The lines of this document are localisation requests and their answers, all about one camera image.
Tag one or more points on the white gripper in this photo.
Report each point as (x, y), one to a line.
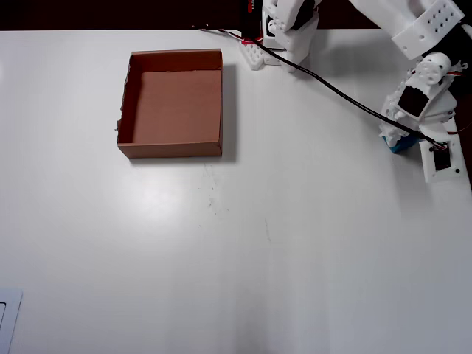
(391, 135)

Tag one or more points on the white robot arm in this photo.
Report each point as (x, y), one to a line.
(424, 29)

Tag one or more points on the white perforated base mount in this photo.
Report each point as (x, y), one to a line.
(255, 57)

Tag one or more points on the white flat panel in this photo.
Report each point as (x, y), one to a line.
(9, 321)

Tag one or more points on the red black controller board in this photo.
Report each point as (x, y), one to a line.
(249, 22)

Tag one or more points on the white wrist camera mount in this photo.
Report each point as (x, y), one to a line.
(427, 166)

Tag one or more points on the blue cube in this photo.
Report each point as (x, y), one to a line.
(403, 148)

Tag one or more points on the brown cardboard box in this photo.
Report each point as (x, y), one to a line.
(177, 107)

